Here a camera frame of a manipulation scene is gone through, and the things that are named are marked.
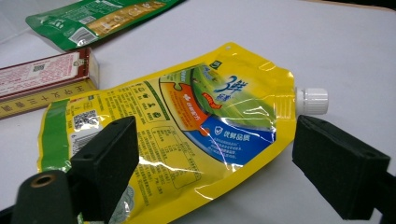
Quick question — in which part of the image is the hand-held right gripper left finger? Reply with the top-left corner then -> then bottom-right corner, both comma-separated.
69,116 -> 140,224

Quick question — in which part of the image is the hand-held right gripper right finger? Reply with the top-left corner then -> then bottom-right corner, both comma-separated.
291,114 -> 392,221

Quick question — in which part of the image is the red and yellow carton box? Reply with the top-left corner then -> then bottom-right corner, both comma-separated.
0,47 -> 101,121

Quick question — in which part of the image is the yellow spouted sauce pouch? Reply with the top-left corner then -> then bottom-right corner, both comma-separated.
36,41 -> 330,224

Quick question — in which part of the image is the green snack pouch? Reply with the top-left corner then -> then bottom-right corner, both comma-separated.
25,0 -> 185,52

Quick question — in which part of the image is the white table cover sheet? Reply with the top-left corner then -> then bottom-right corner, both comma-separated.
0,0 -> 396,224

